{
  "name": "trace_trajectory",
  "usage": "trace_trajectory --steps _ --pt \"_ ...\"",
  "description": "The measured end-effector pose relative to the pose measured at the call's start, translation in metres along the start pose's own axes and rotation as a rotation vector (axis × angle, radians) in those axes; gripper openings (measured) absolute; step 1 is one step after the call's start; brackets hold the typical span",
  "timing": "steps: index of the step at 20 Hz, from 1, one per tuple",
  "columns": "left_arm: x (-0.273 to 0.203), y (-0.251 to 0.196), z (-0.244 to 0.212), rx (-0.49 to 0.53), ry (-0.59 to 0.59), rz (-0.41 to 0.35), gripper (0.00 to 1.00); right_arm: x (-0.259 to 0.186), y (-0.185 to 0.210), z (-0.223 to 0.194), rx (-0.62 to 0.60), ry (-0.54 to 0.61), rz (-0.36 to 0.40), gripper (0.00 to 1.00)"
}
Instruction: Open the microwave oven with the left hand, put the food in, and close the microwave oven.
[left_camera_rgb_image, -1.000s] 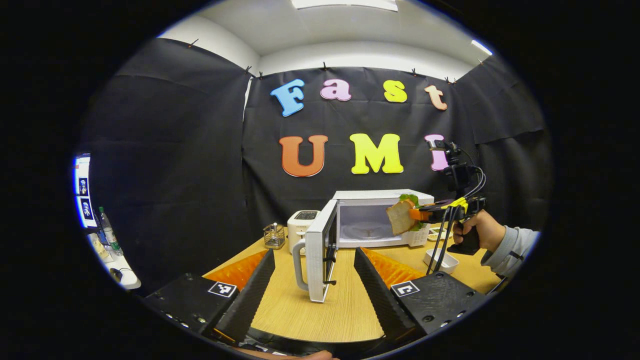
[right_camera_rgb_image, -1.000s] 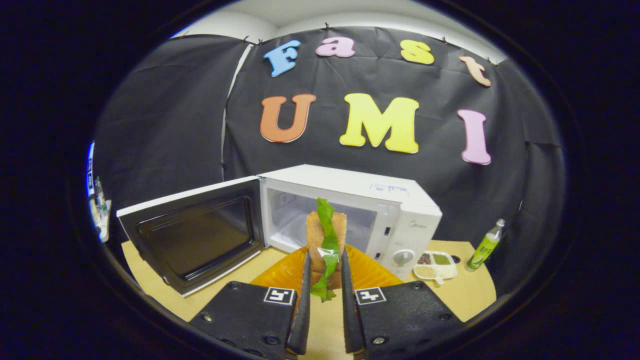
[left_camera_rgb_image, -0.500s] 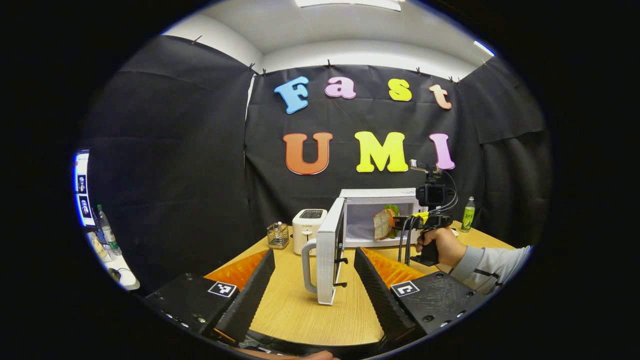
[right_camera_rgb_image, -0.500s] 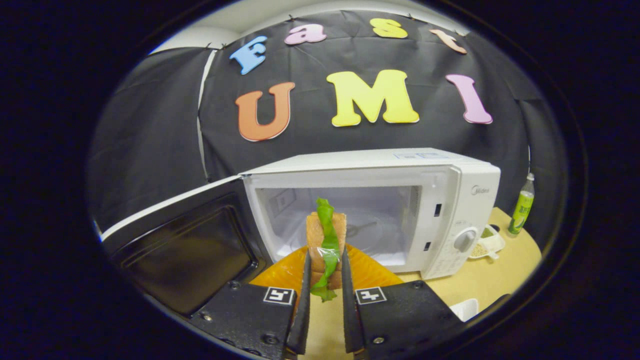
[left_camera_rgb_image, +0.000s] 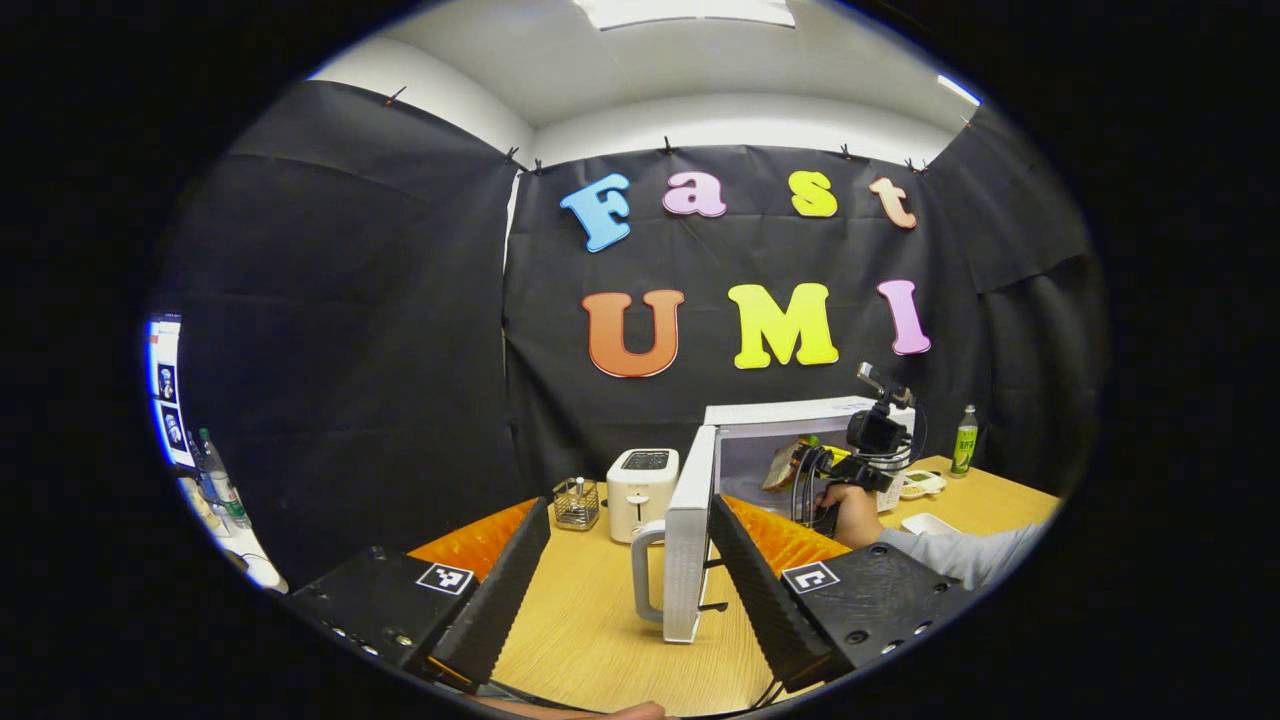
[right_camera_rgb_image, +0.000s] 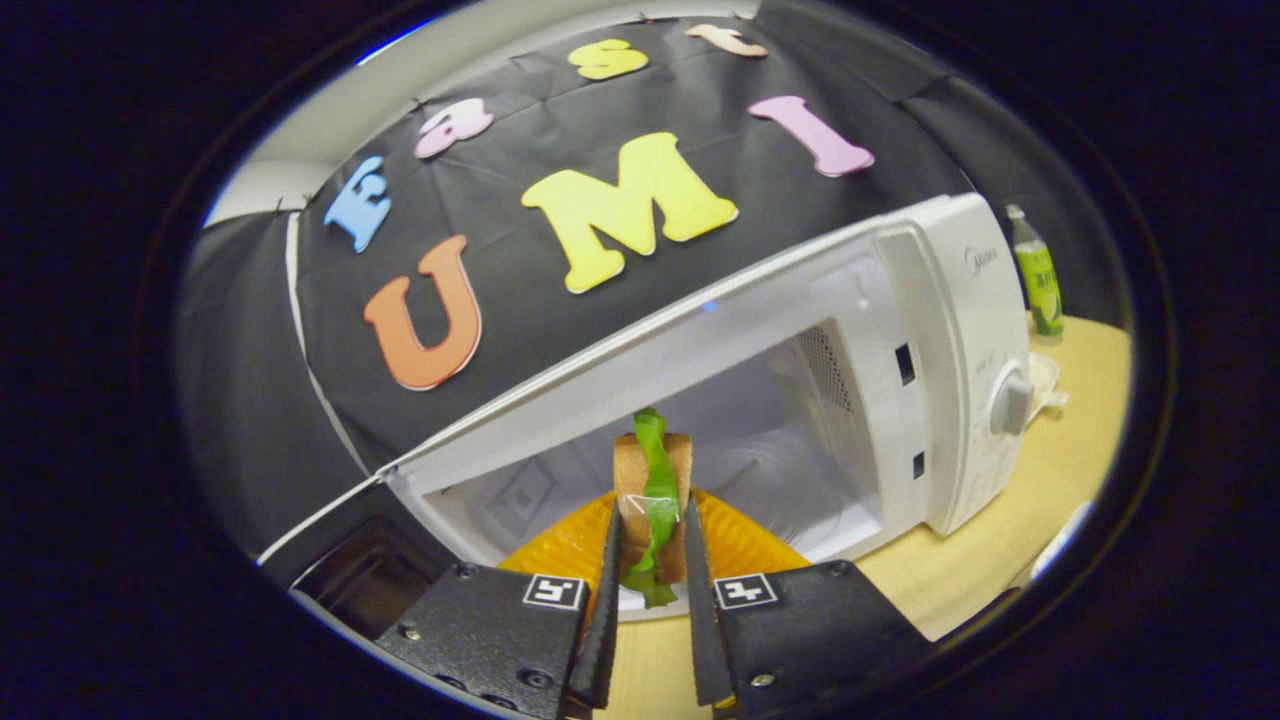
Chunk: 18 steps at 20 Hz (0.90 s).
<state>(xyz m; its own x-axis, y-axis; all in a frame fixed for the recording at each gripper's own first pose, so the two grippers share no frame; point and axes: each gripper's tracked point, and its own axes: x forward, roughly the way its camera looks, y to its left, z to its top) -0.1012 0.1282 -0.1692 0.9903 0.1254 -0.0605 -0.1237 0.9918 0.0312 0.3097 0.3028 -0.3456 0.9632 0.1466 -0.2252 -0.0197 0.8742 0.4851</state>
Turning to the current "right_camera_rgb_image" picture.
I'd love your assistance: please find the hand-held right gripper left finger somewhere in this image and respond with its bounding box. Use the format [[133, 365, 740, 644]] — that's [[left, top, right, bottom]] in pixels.
[[375, 490, 626, 720]]

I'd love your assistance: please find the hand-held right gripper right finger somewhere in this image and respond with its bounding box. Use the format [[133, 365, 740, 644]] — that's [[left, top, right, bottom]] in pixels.
[[683, 488, 936, 719]]

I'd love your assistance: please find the lettuce sandwich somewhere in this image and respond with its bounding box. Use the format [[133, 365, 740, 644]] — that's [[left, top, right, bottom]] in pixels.
[[612, 407, 694, 609]]

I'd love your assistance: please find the white microwave oven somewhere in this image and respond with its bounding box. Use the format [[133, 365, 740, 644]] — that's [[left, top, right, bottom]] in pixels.
[[255, 192, 1036, 646]]

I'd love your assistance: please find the white sectioned grain plate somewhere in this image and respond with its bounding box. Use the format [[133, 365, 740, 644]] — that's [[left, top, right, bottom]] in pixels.
[[1028, 350, 1069, 426]]

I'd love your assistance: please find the green label drink bottle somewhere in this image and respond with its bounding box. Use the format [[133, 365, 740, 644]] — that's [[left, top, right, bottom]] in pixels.
[[1005, 204, 1066, 338]]

